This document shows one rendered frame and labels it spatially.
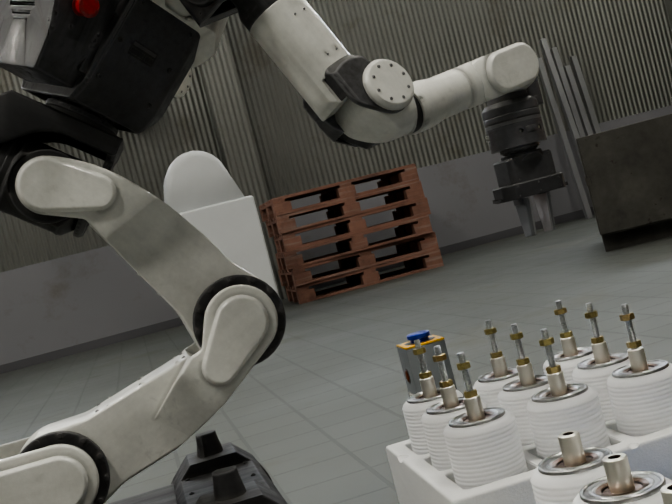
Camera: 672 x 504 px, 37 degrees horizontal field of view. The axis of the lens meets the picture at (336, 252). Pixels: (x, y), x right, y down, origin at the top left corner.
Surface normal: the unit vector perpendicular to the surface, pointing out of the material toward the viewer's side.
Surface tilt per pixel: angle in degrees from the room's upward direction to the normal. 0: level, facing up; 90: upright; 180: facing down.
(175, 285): 90
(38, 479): 90
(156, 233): 113
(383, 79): 75
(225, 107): 90
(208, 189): 90
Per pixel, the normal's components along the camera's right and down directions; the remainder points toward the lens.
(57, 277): 0.20, -0.03
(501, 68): 0.54, -0.11
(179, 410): -0.01, 0.34
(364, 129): -0.18, 0.87
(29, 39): -0.72, -0.10
